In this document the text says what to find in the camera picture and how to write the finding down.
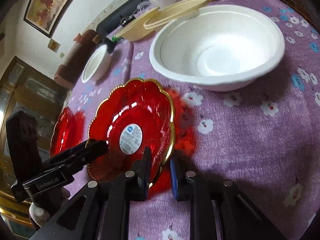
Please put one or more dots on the black leather sofa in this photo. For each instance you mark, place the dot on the black leather sofa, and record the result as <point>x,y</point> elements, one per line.
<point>118,11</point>

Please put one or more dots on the wooden glass door cabinet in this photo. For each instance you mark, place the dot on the wooden glass door cabinet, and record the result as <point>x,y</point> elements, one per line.
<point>23,88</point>

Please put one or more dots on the red wedding text plate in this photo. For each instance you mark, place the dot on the red wedding text plate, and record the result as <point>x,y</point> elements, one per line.
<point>67,131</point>

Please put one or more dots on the green wrapped item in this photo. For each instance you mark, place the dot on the green wrapped item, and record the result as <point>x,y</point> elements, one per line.
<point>116,39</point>

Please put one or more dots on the purple floral tablecloth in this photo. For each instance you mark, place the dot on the purple floral tablecloth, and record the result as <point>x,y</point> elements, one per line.
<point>264,137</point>

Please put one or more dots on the beige bowl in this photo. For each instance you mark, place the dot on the beige bowl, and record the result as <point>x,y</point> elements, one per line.
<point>172,12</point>
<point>135,30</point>

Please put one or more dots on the brown armchair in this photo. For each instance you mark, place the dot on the brown armchair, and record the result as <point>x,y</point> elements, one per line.
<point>71,68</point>

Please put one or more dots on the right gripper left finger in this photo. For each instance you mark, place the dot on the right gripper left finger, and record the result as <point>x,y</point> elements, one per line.
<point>101,211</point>

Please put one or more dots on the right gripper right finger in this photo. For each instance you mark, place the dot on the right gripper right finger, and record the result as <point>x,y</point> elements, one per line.
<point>218,210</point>

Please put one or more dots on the red plate with sticker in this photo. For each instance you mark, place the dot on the red plate with sticker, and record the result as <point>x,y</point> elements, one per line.
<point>135,115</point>

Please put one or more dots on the left hand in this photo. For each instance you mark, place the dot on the left hand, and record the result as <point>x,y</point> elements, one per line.
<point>38,216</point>

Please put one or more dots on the framed horse painting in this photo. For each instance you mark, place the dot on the framed horse painting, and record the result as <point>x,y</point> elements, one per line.
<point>44,15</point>

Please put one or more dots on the small wall plaque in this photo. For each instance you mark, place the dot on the small wall plaque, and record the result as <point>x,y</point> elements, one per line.
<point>53,45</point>

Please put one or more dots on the white bowl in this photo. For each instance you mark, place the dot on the white bowl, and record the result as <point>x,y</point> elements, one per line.
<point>97,65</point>
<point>220,47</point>

